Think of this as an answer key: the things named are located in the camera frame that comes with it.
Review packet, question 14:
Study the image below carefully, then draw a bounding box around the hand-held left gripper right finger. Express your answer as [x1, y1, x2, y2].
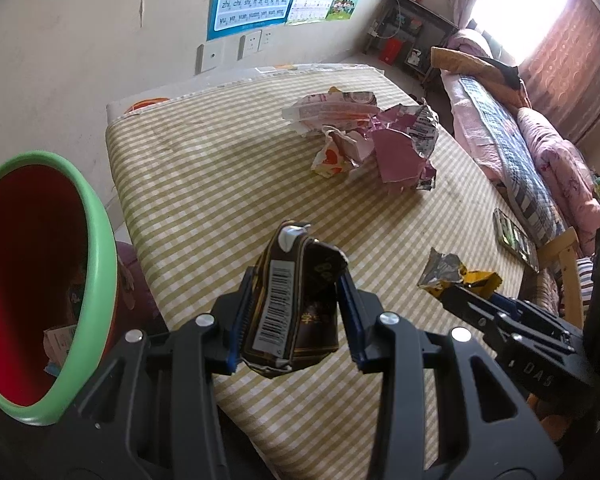
[335, 271, 565, 480]

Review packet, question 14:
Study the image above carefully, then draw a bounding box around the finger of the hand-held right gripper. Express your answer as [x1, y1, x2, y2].
[486, 290, 546, 318]
[439, 283, 518, 335]

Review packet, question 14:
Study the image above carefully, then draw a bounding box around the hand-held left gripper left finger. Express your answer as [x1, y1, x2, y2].
[45, 266, 256, 480]

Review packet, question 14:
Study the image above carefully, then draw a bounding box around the yellow snack wrapper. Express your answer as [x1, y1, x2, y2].
[416, 247, 504, 302]

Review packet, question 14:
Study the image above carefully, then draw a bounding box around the dark brown drink carton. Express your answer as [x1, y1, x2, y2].
[239, 220, 352, 375]

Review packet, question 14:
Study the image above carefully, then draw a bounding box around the red bin with green rim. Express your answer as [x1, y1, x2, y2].
[0, 150, 119, 427]

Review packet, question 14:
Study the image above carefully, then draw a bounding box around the wooden chair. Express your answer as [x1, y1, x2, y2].
[536, 226, 589, 332]

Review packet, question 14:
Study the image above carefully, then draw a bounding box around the pink floral quilt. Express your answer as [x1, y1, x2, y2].
[516, 107, 600, 257]

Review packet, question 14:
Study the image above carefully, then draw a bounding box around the yellow checkered tablecloth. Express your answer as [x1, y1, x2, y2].
[104, 62, 542, 462]

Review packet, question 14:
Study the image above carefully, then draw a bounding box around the heart print crumpled wrapper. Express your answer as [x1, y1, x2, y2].
[310, 129, 377, 180]

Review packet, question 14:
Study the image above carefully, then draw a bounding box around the torn pink wrapper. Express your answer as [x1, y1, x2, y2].
[371, 102, 440, 197]

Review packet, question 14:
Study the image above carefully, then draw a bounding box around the patchwork blanket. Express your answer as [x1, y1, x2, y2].
[439, 71, 567, 243]

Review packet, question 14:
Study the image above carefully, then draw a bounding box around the white paper scrap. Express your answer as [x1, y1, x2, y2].
[42, 324, 79, 377]

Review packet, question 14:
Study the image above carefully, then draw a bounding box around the white and pink crumpled wrapper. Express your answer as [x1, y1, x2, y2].
[281, 87, 382, 137]

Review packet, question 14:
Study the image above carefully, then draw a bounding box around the black cloth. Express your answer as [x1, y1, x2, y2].
[479, 55, 527, 92]

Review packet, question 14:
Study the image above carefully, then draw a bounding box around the orange lid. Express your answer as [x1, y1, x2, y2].
[126, 98, 172, 113]

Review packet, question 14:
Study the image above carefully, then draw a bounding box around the pink patterned curtain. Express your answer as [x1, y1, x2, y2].
[519, 0, 600, 147]

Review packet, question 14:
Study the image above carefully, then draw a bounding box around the tan pillow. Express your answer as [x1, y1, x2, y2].
[430, 46, 522, 107]

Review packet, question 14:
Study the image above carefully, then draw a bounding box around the red bag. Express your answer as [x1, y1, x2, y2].
[379, 37, 404, 65]

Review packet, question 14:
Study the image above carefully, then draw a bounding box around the metal shelf rack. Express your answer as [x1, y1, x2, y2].
[363, 0, 462, 87]

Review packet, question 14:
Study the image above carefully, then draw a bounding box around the white wall switch plate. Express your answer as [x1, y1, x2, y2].
[195, 42, 225, 75]

